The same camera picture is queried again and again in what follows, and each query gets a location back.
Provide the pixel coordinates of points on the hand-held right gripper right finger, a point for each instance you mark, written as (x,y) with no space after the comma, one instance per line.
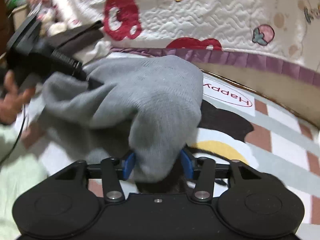
(187,163)

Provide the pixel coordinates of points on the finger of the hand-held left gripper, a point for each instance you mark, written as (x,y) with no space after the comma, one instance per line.
(93,82)

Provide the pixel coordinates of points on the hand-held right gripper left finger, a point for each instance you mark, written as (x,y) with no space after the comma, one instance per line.
(128,166)

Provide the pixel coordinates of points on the grey cat-print sweater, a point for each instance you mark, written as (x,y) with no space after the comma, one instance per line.
(150,92)

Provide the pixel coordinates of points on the person's left hand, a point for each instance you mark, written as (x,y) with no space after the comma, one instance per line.
(12,102)

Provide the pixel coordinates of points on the small white plush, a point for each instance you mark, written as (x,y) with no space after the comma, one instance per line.
(97,51)

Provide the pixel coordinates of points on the cream nightstand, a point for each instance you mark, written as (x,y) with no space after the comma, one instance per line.
(20,17)

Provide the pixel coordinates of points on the brown knitted sweater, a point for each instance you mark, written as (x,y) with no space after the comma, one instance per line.
(75,36)

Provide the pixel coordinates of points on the grey plush bunny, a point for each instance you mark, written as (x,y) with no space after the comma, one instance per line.
(47,7)

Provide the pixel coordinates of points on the printed round rug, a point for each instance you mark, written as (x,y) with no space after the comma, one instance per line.
(287,142)

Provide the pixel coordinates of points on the bear-print quilt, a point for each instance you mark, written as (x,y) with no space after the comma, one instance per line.
(200,12)

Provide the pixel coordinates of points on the beige bed frame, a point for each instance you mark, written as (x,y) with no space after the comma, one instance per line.
(275,85)

